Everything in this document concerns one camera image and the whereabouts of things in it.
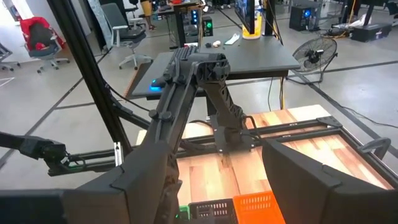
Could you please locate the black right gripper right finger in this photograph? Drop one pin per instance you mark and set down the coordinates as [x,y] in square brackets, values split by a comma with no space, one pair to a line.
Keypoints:
[326,202]

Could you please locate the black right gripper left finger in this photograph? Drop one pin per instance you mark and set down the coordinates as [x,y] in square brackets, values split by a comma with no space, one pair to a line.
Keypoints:
[77,205]

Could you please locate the orange plastic basket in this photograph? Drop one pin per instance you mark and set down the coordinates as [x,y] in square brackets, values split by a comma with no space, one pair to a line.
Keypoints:
[258,208]

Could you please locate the green plastic basket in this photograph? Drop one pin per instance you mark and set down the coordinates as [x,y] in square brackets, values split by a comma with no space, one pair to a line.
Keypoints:
[184,213]

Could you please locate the black plastic basket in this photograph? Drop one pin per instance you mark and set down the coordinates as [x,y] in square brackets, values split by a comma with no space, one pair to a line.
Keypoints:
[194,207]

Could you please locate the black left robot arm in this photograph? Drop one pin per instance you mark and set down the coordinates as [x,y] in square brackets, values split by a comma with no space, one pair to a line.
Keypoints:
[224,102]

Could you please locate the black table clamp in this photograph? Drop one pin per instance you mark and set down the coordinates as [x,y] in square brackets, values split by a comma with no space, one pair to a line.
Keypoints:
[376,141]

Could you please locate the black computer mouse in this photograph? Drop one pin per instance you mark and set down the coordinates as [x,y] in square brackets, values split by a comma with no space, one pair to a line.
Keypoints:
[158,83]

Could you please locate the black floor fan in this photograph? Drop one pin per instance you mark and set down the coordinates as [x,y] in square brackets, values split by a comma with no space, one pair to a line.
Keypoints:
[314,55]

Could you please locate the black office desk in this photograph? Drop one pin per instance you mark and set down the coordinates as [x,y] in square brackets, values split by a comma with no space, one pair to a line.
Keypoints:
[248,59]

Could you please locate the office chair with red jacket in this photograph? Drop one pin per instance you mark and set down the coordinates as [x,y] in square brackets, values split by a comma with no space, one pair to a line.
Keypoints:
[37,34]

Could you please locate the black equipment box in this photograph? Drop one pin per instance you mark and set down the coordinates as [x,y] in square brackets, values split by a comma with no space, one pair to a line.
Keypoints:
[371,31]

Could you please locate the grey office chair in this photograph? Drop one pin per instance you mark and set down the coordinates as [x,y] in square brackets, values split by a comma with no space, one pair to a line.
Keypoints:
[121,28]

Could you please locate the black keyboard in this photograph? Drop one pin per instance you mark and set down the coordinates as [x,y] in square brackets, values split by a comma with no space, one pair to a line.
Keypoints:
[183,53]

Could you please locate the black computer tower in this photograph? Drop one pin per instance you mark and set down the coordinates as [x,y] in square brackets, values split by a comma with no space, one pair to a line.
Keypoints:
[301,17]
[207,26]

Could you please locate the white cloth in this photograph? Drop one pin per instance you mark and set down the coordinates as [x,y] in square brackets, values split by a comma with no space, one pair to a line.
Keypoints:
[232,39]

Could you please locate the person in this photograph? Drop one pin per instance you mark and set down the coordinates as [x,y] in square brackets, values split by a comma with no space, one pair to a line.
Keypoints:
[147,12]

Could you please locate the black aluminium table frame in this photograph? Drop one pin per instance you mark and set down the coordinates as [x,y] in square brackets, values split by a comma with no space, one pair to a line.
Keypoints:
[84,62]

